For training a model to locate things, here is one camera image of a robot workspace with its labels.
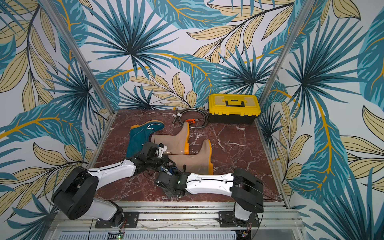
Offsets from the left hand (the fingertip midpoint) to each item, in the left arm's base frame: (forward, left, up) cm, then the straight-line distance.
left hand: (175, 165), depth 84 cm
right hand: (-10, +2, -3) cm, 11 cm away
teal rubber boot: (+23, +26, -2) cm, 35 cm away
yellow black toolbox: (+39, -37, +7) cm, 54 cm away
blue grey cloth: (-4, 0, +2) cm, 5 cm away
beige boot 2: (+4, -13, -3) cm, 14 cm away
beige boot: (+16, 0, -3) cm, 17 cm away
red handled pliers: (+40, -10, -6) cm, 41 cm away
